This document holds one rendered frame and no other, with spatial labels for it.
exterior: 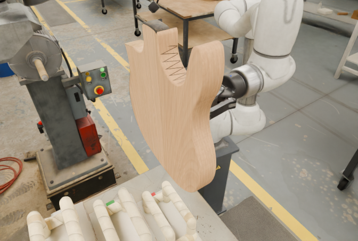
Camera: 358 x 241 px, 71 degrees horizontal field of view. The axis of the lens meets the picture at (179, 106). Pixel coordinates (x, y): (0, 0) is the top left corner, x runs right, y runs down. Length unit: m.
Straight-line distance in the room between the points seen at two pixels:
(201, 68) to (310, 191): 2.18
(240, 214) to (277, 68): 1.58
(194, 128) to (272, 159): 2.15
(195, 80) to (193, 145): 0.15
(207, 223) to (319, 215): 1.46
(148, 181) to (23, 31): 0.77
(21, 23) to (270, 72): 0.90
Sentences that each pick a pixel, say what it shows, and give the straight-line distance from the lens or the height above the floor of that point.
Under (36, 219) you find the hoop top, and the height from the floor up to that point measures 1.21.
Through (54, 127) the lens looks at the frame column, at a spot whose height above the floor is 0.69.
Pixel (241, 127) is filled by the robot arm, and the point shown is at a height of 0.87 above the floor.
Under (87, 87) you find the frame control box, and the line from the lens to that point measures 1.62.
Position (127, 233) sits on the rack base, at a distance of 0.92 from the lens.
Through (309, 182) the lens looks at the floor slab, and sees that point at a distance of 2.54.
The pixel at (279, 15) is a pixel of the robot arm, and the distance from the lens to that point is 0.68.
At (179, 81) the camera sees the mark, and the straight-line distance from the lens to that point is 0.47.
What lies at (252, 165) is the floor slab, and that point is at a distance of 2.48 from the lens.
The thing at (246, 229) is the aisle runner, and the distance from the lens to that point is 2.11.
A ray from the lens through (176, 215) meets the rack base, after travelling 1.03.
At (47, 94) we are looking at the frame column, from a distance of 1.78.
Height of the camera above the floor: 1.84
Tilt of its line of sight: 37 degrees down
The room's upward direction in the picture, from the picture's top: straight up
